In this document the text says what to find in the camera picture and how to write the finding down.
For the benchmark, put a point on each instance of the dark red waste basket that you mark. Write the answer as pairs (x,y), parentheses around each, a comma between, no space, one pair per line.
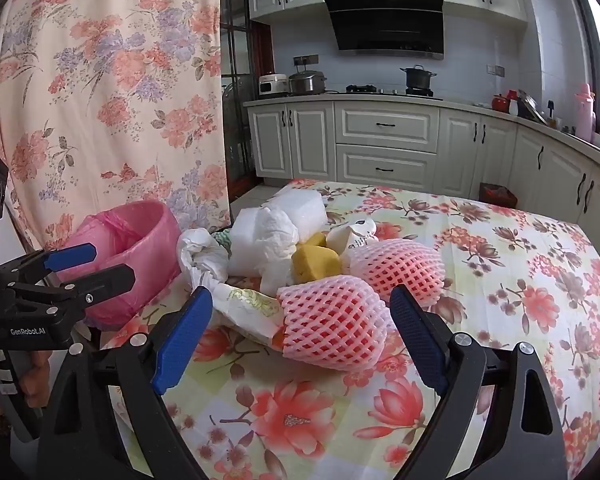
(497,195)

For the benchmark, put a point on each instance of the green wavy striped cloth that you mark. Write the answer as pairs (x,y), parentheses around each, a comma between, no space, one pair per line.
(222,237)

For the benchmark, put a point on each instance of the steel pressure cooker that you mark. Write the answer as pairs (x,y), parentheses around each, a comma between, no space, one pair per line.
(307,83)

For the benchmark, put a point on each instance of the white foam block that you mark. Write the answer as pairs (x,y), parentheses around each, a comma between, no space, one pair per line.
(305,210)

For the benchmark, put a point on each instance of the floral hanging curtain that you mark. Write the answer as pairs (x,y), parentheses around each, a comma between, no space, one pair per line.
(105,85)

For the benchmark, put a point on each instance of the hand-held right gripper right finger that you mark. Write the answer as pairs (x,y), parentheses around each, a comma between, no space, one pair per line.
(420,340)

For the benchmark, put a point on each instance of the white lower kitchen cabinets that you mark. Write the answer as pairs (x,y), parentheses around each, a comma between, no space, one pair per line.
(385,125)

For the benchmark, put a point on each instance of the person's left hand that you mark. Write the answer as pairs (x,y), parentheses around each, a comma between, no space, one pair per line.
(35,380)

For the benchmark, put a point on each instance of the white paper cup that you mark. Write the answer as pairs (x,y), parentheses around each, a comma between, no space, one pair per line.
(355,232)

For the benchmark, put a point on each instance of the steel pan lid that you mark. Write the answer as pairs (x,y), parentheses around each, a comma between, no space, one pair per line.
(530,105)

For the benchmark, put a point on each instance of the wooden glass door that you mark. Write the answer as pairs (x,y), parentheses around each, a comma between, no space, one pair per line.
(235,60)

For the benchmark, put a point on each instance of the black range hood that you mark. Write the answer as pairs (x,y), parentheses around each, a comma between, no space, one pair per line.
(385,20)

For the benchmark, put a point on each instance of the white plastic bag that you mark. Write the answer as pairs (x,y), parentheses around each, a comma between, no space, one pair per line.
(200,255)

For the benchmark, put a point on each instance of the pink-lined waste bin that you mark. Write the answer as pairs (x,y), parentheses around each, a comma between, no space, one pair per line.
(150,240)

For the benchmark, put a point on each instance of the pink thermos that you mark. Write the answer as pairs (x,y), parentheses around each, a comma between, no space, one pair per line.
(585,115)

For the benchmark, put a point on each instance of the white rice cooker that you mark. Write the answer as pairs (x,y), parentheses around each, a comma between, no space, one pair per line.
(272,86)

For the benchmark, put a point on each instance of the pink foam fruit net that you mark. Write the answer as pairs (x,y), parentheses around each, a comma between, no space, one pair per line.
(400,265)
(330,320)

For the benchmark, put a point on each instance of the wall socket with plugs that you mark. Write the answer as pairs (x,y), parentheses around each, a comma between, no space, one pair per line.
(305,60)

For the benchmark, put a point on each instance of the plain wall socket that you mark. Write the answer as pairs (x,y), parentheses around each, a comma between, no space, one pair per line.
(495,70)

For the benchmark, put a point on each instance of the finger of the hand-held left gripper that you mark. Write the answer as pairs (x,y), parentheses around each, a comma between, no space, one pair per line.
(70,256)
(105,282)

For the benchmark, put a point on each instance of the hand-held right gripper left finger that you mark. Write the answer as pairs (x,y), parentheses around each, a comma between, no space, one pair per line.
(185,340)

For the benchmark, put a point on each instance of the red kettle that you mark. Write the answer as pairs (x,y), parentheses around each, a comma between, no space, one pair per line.
(500,102)

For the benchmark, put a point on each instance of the black stock pot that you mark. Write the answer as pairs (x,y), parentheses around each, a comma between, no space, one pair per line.
(417,79)

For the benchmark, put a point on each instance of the floral tablecloth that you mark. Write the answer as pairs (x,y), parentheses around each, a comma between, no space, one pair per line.
(505,280)

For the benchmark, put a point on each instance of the white paper towel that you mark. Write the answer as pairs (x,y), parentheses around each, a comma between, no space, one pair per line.
(265,245)

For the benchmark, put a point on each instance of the black gas stove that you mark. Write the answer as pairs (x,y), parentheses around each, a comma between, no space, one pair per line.
(365,89)

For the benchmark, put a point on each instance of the floral printed wrapper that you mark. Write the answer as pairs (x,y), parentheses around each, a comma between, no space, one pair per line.
(245,310)

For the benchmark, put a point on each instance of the yellow sponge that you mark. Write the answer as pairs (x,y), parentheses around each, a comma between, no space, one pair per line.
(315,262)

